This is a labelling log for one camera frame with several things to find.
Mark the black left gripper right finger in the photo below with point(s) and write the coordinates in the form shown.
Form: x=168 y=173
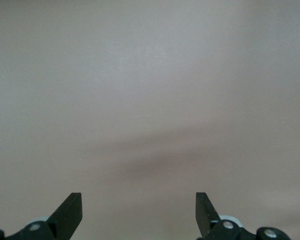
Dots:
x=205 y=217

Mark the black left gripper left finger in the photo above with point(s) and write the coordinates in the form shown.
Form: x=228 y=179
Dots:
x=67 y=215

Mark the brown table cover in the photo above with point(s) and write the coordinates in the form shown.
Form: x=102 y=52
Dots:
x=150 y=87

